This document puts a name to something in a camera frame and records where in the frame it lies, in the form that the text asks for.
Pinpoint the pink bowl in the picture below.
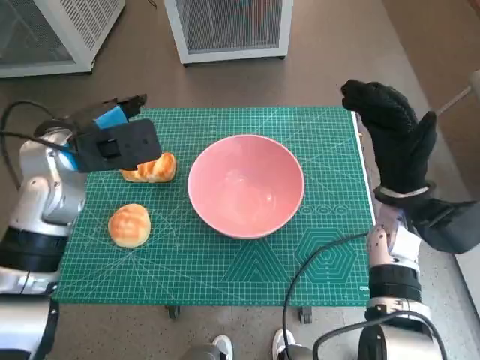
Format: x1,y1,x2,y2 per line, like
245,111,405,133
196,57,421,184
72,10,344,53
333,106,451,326
187,134,306,240

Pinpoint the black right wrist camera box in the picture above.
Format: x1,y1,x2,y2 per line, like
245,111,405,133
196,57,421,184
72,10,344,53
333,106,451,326
406,194,479,254

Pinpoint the long black cable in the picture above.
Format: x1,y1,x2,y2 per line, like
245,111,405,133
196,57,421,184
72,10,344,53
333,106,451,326
280,231,371,360

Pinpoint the long braided toy bread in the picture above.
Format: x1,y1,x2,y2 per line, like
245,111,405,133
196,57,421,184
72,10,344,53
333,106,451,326
120,151,177,184

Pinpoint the green cutting mat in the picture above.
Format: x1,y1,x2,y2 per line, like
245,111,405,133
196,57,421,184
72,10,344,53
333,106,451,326
50,107,376,308

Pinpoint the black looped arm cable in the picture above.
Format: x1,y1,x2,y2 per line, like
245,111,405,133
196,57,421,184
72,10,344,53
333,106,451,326
0,99,76,188
313,310,449,360

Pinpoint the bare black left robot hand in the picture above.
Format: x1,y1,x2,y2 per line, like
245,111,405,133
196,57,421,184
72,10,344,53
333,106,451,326
63,93,148,137

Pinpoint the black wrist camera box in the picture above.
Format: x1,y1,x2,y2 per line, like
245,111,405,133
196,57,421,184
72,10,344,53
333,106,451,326
74,118,161,173
406,194,479,254

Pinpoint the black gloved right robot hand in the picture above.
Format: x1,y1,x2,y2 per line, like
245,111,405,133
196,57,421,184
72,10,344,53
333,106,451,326
340,78,439,196

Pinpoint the white shoe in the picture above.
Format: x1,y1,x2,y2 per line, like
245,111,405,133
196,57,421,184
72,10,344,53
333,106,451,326
211,334,233,360
271,328,297,360

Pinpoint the white slatted mesh cabinet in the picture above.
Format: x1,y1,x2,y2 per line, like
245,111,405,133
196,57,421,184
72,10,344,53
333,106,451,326
0,0,127,78

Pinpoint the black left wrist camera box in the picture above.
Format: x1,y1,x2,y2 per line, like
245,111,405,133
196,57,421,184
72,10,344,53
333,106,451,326
74,118,161,173

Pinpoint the white panel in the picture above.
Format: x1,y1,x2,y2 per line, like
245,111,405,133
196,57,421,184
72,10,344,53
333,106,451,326
455,253,480,301

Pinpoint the round toy bread bun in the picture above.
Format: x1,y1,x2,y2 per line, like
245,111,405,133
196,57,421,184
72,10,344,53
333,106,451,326
107,203,152,248

